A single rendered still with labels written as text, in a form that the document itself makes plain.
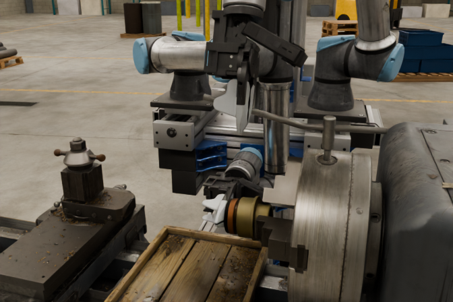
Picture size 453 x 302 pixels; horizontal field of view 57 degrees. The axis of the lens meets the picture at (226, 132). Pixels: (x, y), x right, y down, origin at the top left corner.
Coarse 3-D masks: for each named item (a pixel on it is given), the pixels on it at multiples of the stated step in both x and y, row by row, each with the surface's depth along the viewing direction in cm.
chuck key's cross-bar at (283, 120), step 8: (208, 96) 79; (256, 112) 78; (264, 112) 78; (272, 120) 78; (280, 120) 77; (288, 120) 77; (304, 128) 77; (312, 128) 76; (320, 128) 76; (336, 128) 75; (344, 128) 75; (352, 128) 75; (360, 128) 75; (368, 128) 74; (376, 128) 74; (384, 128) 74
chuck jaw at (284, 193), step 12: (288, 156) 90; (288, 168) 89; (300, 168) 89; (276, 180) 89; (288, 180) 89; (264, 192) 89; (276, 192) 88; (288, 192) 88; (276, 204) 89; (288, 204) 87
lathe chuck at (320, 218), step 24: (312, 168) 77; (336, 168) 76; (312, 192) 73; (336, 192) 72; (312, 216) 71; (336, 216) 70; (312, 240) 71; (336, 240) 70; (312, 264) 71; (336, 264) 70; (288, 288) 75; (312, 288) 73; (336, 288) 71
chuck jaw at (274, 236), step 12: (264, 216) 85; (264, 228) 79; (276, 228) 79; (288, 228) 80; (264, 240) 80; (276, 240) 74; (288, 240) 74; (276, 252) 75; (288, 252) 74; (300, 252) 72; (300, 264) 72
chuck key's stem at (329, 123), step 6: (324, 120) 75; (330, 120) 74; (324, 126) 76; (330, 126) 75; (324, 132) 76; (330, 132) 75; (324, 138) 76; (330, 138) 76; (324, 144) 77; (330, 144) 76; (324, 150) 78; (330, 150) 78; (324, 156) 78; (330, 156) 78
